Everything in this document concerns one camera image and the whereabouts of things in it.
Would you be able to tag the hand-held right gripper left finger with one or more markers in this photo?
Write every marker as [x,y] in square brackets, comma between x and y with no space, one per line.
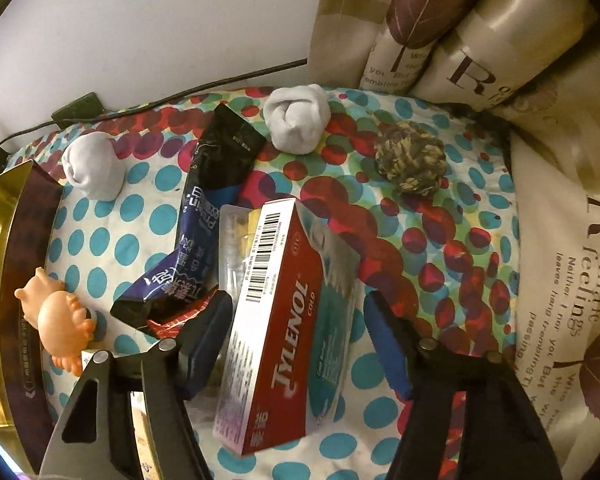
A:
[206,340]

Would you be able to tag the white sock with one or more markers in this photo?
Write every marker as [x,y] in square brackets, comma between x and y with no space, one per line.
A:
[297,120]
[92,165]

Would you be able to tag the orange rubber crab toy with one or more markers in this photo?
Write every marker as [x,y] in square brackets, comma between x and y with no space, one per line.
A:
[65,327]

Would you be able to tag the polka dot bed sheet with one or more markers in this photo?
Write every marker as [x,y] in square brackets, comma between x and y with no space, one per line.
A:
[430,270]

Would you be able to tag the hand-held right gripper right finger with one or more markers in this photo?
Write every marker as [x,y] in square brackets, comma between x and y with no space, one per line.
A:
[387,350]

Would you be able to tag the gold tin box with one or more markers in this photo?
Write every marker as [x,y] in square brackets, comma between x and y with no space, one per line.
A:
[10,260]

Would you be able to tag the beige plaid cloth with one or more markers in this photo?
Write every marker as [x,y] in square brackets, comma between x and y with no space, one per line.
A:
[345,20]

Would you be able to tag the red medicine box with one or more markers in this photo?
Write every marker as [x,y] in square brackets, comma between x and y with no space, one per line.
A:
[280,335]

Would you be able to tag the dark blue snack pouch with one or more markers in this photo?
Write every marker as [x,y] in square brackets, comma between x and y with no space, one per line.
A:
[200,220]

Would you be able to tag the beige leaf print pillow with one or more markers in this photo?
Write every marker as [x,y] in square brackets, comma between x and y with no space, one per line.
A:
[570,285]
[520,35]
[415,15]

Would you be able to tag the clear plastic blister pack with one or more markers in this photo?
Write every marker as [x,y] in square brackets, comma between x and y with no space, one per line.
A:
[235,250]

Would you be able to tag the dark green power adapter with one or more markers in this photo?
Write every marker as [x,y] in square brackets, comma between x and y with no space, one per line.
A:
[80,106]

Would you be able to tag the red foil packet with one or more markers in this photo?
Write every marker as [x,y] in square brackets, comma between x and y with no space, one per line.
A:
[172,327]

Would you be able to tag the orange rubber pig toy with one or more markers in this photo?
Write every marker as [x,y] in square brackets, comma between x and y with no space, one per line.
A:
[32,292]

